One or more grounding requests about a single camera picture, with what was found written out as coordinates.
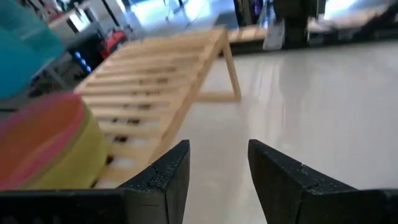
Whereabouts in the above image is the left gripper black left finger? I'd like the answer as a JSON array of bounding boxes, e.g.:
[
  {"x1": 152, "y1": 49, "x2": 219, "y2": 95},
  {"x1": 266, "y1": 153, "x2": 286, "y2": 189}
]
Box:
[{"x1": 0, "y1": 139, "x2": 191, "y2": 224}]

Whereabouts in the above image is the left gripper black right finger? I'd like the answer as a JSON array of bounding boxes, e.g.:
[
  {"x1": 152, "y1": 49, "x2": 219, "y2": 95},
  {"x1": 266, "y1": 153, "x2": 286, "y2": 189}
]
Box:
[{"x1": 248, "y1": 138, "x2": 398, "y2": 224}]

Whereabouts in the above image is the pink bowl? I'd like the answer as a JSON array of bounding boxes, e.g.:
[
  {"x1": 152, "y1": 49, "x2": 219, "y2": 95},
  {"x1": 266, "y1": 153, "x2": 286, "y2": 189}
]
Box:
[{"x1": 0, "y1": 91, "x2": 87, "y2": 191}]

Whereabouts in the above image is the teal bowl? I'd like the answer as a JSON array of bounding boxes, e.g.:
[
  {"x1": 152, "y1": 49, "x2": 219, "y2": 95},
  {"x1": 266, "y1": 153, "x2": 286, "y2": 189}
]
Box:
[{"x1": 0, "y1": 0, "x2": 65, "y2": 100}]

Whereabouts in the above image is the slatted wooden shelf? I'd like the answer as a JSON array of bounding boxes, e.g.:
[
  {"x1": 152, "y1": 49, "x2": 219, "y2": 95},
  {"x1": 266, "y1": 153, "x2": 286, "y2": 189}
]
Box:
[{"x1": 73, "y1": 27, "x2": 243, "y2": 190}]

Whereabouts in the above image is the red bag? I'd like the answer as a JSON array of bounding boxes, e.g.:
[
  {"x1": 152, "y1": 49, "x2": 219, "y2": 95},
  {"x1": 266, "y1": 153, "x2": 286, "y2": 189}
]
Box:
[{"x1": 98, "y1": 29, "x2": 129, "y2": 59}]

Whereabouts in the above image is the black diagonal frame strut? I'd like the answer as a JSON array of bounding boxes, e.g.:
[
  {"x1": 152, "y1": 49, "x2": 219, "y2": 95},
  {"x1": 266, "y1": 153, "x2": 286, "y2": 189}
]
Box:
[{"x1": 353, "y1": 2, "x2": 398, "y2": 42}]

